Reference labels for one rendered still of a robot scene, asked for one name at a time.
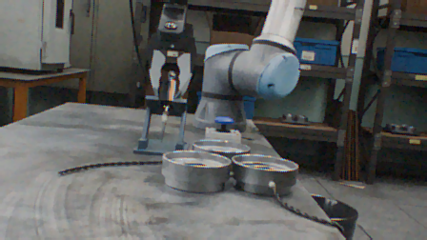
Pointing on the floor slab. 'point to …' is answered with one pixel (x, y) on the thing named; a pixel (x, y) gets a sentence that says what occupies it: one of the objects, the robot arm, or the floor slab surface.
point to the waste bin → (336, 210)
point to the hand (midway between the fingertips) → (169, 90)
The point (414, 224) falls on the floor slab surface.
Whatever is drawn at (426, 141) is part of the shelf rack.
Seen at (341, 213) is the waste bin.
